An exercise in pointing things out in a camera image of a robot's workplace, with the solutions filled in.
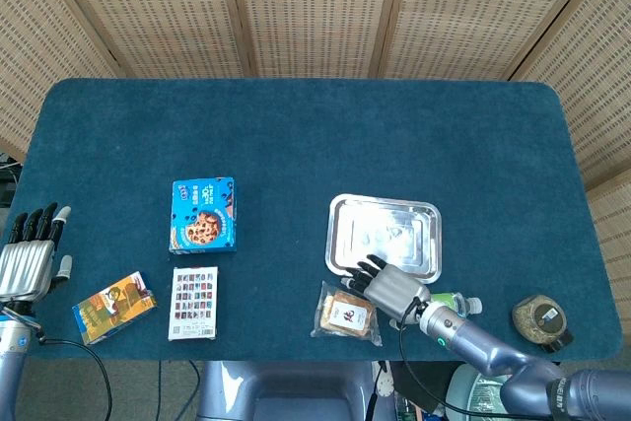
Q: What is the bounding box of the orange and blue snack box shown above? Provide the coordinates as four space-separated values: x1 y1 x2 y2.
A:
71 270 159 346

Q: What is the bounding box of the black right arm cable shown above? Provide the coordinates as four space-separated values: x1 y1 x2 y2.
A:
397 296 548 418

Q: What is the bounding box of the blue table cloth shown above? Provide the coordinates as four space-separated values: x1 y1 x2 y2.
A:
7 77 623 363

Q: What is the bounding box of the clear bottle with green label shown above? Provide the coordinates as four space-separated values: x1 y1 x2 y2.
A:
427 291 484 319

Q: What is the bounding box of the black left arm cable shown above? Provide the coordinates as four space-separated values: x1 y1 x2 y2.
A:
0 306 113 421

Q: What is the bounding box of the pale green plastic bowl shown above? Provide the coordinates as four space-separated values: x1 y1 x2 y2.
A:
446 364 517 421

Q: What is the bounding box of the blue floor cable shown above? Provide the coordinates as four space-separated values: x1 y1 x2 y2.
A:
156 360 202 421

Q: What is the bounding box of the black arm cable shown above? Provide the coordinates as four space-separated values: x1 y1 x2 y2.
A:
0 306 113 421
397 296 548 418

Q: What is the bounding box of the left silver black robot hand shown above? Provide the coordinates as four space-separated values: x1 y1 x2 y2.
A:
0 202 74 304

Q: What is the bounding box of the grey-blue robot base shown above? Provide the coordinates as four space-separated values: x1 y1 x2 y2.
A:
196 360 395 421

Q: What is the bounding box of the glass jar with black lid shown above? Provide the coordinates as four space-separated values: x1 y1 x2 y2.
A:
511 294 575 355

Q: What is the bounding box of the clear bagged biscuit pack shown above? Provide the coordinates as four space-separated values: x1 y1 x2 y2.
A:
310 280 386 348

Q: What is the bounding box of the silver metal tray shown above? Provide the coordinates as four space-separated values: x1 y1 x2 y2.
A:
324 192 444 285

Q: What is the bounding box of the blue chocolate chip cookie box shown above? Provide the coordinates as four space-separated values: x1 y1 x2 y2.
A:
169 175 238 255

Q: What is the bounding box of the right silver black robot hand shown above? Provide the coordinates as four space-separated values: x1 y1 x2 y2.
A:
340 254 433 331

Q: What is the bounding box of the woven bamboo folding screen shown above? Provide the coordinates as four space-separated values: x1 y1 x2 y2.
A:
0 0 631 269

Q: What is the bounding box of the white picture grid card box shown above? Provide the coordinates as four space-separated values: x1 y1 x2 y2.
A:
167 265 220 342

